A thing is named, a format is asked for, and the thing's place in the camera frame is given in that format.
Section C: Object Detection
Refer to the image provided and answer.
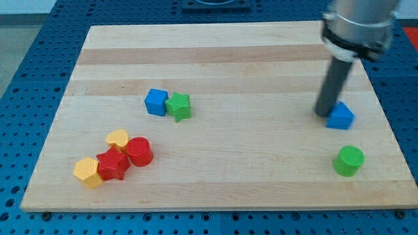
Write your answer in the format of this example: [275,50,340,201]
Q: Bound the green cylinder block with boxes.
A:
[332,145,365,177]

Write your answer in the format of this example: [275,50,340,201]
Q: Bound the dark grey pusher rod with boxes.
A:
[314,57,353,118]

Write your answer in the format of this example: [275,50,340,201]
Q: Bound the red star block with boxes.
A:
[96,147,131,181]

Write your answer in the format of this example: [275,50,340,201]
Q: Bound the green star block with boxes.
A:
[165,92,191,122]

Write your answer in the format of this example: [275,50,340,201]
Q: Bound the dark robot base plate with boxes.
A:
[181,0,251,11]

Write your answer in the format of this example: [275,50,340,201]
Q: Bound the red cylinder block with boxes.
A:
[125,137,153,167]

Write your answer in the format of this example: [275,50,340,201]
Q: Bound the yellow hexagon block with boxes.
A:
[73,157,104,189]

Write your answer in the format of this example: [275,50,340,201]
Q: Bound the yellow heart block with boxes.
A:
[104,129,130,152]

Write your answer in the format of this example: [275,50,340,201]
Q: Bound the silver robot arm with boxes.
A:
[322,0,399,63]

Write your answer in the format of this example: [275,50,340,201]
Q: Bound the blue triangle block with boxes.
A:
[326,102,355,130]

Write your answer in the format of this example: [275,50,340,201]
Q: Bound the wooden board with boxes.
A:
[21,21,417,212]

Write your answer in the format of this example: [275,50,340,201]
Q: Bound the blue cube block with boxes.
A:
[144,89,169,116]

